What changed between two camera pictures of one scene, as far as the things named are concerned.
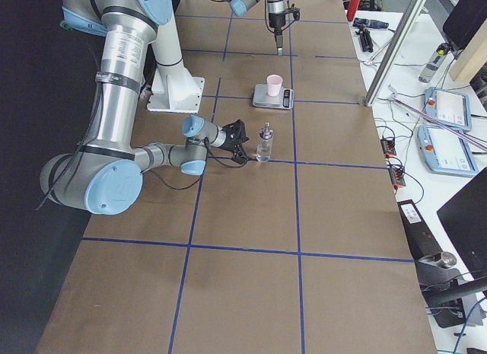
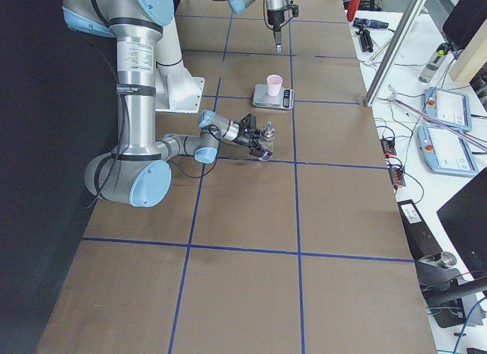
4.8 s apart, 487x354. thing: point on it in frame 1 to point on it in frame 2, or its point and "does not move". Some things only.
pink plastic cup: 274,84 does not move
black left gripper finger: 279,39 does not move
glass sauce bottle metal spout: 265,143 does not move
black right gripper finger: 239,159 to 259,153
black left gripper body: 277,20 does not move
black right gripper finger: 242,153 to 256,133
